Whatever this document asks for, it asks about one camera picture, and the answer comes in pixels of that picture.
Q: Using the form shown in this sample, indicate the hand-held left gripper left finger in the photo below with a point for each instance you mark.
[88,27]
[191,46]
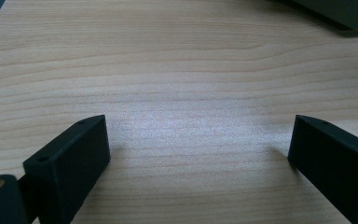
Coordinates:
[68,165]

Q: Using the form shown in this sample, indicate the grey hexagonal rack with knobs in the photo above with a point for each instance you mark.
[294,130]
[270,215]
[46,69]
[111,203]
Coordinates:
[338,12]

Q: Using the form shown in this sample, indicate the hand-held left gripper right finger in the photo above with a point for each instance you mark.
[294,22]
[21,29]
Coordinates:
[338,165]

